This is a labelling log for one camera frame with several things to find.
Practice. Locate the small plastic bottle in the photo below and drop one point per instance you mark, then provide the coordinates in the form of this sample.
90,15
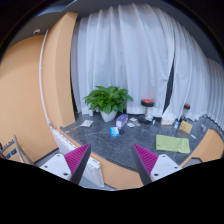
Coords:
176,124

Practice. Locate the yellow box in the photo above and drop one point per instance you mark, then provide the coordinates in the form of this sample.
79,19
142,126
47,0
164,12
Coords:
186,127

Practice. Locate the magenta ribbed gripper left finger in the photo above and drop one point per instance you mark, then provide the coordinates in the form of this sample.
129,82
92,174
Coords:
69,166

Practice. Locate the white curtain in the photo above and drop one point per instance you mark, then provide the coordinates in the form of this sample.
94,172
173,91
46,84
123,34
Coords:
145,51

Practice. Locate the green towel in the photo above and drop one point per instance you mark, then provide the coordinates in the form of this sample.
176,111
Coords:
173,144

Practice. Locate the purple white box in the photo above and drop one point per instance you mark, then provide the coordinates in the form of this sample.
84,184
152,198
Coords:
121,121

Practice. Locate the white plant pot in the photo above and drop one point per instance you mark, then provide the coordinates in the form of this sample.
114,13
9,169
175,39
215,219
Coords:
108,117

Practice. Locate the blue small box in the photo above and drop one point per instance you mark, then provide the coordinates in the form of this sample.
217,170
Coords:
114,132

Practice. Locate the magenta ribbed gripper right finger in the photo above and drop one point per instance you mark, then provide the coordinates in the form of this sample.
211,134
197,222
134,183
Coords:
152,167

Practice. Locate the red black stool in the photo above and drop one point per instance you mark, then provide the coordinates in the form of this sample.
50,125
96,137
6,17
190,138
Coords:
148,104
185,110

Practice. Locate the white bag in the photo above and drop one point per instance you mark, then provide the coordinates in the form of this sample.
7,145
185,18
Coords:
168,119

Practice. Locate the green potted plant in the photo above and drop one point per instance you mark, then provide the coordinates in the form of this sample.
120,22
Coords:
108,99

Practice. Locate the white paper sheet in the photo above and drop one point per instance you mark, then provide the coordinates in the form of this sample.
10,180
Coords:
87,123

